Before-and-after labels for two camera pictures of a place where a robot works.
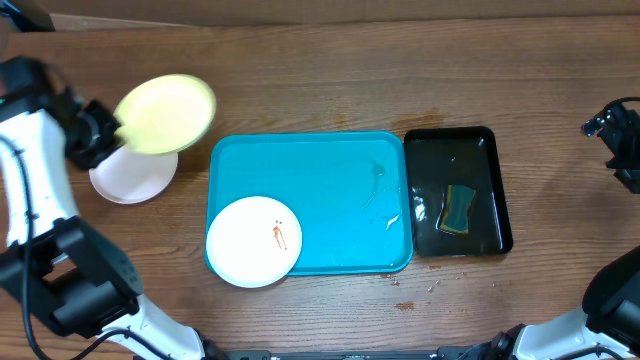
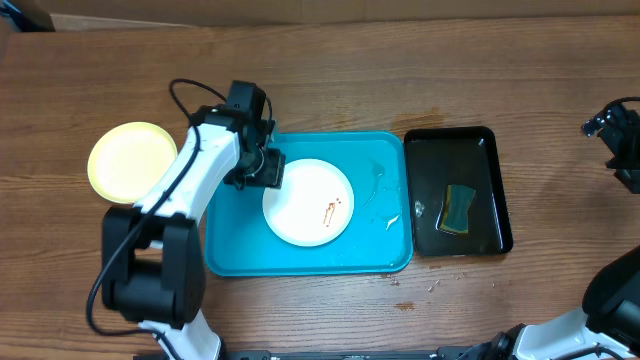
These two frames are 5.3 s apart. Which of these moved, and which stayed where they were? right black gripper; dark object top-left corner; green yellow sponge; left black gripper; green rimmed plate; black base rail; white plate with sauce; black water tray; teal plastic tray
Moved: left black gripper; white plate with sauce; green rimmed plate
Stayed: right black gripper; black water tray; dark object top-left corner; teal plastic tray; green yellow sponge; black base rail
